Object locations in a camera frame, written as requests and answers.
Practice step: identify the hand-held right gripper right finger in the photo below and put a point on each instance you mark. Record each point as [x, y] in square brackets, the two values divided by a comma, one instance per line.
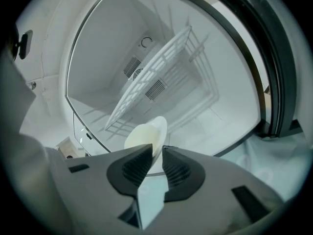
[210, 180]

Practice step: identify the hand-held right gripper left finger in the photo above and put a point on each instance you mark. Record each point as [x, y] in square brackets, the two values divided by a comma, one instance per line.
[93, 180]

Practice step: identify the white fridge shelf rack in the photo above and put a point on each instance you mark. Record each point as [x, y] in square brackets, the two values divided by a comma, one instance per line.
[156, 65]

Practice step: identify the black framed fridge door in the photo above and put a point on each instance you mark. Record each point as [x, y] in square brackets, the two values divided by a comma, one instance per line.
[276, 57]

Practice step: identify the black wall-mounted device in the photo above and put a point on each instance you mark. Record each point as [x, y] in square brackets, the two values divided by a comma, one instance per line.
[25, 44]

